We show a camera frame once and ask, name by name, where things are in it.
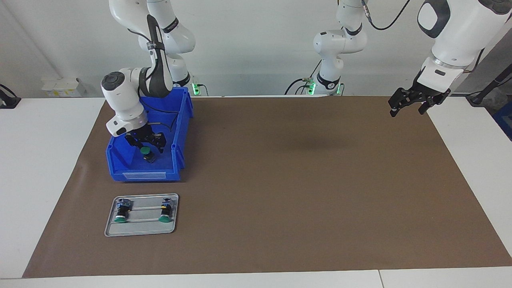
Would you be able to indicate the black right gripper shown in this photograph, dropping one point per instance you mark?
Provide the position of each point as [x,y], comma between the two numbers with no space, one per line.
[142,135]

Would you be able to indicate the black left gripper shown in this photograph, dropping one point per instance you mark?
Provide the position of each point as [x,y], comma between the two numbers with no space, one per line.
[424,94]

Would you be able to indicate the green push button white base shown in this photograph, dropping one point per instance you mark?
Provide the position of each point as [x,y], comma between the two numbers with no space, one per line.
[146,152]

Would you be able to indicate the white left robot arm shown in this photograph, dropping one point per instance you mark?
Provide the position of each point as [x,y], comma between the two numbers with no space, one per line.
[452,36]

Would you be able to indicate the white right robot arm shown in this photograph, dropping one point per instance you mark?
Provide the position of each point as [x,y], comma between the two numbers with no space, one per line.
[128,96]

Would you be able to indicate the green push button blue base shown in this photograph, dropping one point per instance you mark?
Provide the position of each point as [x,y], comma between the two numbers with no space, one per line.
[122,211]

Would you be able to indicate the blue plastic storage bin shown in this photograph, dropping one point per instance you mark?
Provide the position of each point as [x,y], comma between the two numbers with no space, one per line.
[176,120]

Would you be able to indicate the black stand pole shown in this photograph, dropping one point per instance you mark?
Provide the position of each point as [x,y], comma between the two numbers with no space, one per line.
[486,90]

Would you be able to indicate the silver metal tray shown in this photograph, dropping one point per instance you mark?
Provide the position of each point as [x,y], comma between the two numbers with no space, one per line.
[140,228]

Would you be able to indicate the blue crate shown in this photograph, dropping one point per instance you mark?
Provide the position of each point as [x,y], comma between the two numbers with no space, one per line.
[504,118]

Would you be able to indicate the brown table mat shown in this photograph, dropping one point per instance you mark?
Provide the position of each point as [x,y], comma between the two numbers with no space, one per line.
[280,224]

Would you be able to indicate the white wall socket box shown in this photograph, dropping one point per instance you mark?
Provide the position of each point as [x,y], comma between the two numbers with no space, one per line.
[64,87]

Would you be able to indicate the black clamp mount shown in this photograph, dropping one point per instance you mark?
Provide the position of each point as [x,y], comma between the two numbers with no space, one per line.
[8,102]

